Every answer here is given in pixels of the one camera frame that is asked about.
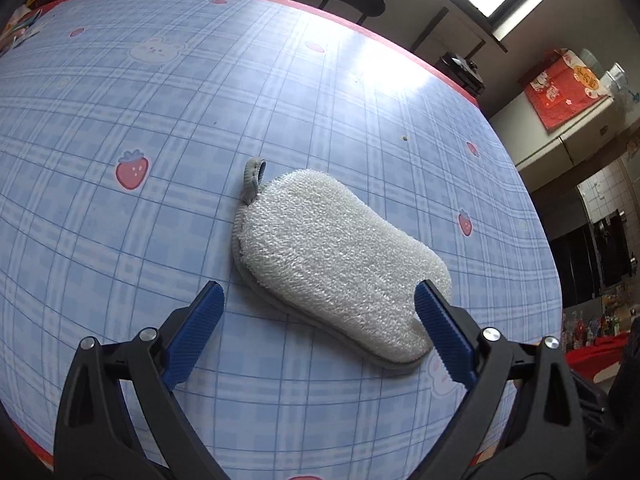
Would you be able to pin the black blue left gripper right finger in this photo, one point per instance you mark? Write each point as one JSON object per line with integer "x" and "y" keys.
{"x": 544, "y": 436}

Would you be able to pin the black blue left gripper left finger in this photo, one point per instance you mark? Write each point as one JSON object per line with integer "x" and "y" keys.
{"x": 94, "y": 434}

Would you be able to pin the white scrubbing sponge pad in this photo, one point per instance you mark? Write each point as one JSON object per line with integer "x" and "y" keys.
{"x": 312, "y": 249}

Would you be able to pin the white refrigerator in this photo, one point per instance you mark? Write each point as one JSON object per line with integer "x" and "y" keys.
{"x": 540, "y": 155}

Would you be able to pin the red cloth on refrigerator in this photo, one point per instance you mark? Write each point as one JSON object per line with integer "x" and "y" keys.
{"x": 563, "y": 88}

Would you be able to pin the black electric pressure cooker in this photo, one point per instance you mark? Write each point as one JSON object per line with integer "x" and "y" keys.
{"x": 462, "y": 72}

